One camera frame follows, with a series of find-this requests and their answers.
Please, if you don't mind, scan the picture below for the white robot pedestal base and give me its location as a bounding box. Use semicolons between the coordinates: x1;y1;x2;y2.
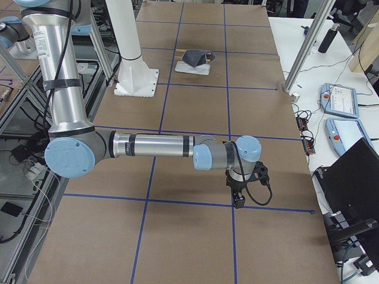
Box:
106;0;159;98

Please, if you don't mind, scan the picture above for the white towel rack base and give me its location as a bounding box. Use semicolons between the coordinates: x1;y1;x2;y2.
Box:
175;61;211;76

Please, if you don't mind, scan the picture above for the lower teach pendant tablet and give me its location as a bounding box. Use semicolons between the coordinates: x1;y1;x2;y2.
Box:
326;118;372;156

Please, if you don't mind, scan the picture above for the black water bottle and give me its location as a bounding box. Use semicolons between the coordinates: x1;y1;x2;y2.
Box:
318;23;340;53

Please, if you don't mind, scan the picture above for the grey and blue towel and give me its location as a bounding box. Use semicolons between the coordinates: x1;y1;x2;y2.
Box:
181;49;216;67

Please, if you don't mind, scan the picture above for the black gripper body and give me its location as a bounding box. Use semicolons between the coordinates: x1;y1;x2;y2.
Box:
226;162;269;209

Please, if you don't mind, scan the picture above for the teach pendant tablet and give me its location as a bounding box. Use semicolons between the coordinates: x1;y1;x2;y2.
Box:
326;118;372;156
320;83;359;118

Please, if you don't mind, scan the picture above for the black laptop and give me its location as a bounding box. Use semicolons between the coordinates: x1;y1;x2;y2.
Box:
313;137;379;225

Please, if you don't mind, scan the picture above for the aluminium frame post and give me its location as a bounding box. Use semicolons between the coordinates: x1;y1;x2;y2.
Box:
283;0;335;93

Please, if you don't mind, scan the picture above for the upper teach pendant tablet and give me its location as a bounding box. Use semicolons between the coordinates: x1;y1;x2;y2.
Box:
320;83;359;118

